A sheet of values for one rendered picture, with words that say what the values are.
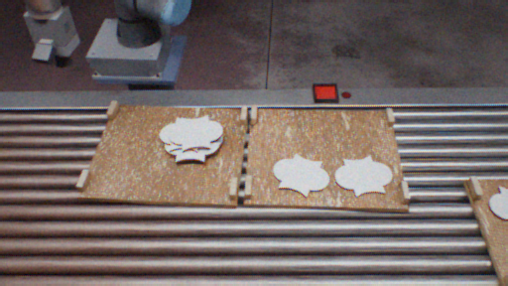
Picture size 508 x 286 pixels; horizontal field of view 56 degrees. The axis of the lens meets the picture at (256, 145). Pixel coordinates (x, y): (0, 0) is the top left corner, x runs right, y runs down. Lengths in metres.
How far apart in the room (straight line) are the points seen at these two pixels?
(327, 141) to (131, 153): 0.54
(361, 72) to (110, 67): 1.83
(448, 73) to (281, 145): 2.06
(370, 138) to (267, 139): 0.29
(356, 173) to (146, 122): 0.62
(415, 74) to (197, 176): 2.14
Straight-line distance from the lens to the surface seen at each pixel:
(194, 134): 1.31
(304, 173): 1.25
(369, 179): 1.27
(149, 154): 1.34
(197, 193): 1.23
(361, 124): 1.41
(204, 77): 3.05
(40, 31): 1.27
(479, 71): 3.34
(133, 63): 1.66
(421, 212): 1.27
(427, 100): 1.57
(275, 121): 1.39
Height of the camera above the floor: 1.91
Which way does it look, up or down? 47 degrees down
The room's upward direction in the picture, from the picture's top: 2 degrees counter-clockwise
